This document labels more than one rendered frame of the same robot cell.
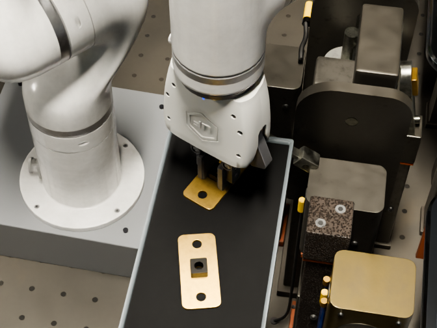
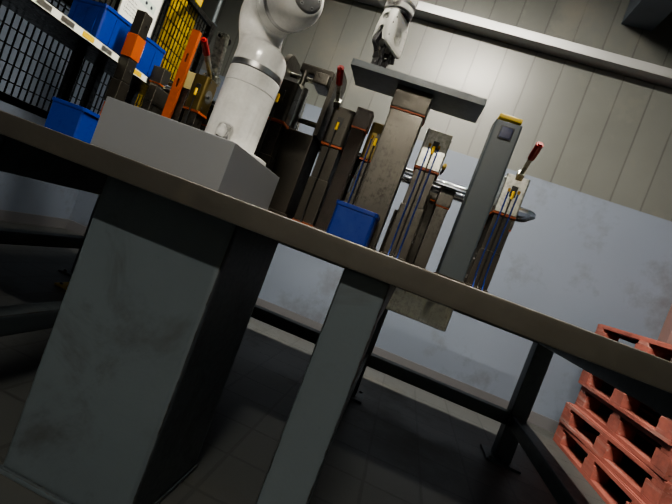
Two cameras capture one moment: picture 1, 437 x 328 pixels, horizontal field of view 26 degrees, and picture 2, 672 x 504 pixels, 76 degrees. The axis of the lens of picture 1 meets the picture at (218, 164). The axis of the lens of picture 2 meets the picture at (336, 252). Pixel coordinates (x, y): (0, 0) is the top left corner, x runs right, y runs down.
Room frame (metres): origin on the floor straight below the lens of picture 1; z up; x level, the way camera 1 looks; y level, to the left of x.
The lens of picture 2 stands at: (0.54, 1.22, 0.69)
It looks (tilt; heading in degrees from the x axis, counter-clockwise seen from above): 1 degrees down; 269
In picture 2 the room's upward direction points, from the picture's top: 21 degrees clockwise
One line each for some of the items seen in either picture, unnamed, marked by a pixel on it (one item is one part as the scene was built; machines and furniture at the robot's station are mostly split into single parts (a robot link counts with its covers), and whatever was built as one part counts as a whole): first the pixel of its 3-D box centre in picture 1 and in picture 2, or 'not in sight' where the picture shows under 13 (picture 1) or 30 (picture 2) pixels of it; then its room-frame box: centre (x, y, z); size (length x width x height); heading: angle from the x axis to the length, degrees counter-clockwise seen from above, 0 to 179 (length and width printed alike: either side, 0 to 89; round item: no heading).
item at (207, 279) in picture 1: (198, 268); not in sight; (0.47, 0.02, 1.17); 0.08 x 0.04 x 0.01; 5
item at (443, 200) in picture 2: not in sight; (432, 230); (0.21, -0.28, 0.84); 0.12 x 0.05 x 0.29; 80
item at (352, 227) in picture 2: not in sight; (352, 225); (0.49, 0.12, 0.75); 0.11 x 0.10 x 0.09; 170
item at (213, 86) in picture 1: (216, 53); (398, 10); (0.58, 0.00, 1.35); 0.09 x 0.08 x 0.03; 56
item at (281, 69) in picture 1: (263, 153); (265, 143); (0.81, -0.07, 0.89); 0.09 x 0.08 x 0.38; 80
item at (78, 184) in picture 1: (76, 142); (240, 114); (0.83, 0.21, 0.89); 0.19 x 0.19 x 0.18
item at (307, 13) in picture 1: (305, 30); not in sight; (0.86, -0.11, 1.09); 0.10 x 0.01 x 0.01; 170
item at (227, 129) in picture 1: (218, 97); (391, 32); (0.58, 0.00, 1.29); 0.10 x 0.07 x 0.11; 56
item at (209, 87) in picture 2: not in sight; (187, 127); (1.12, -0.25, 0.87); 0.10 x 0.07 x 0.35; 80
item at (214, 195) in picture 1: (218, 173); not in sight; (0.58, 0.00, 1.17); 0.08 x 0.04 x 0.01; 146
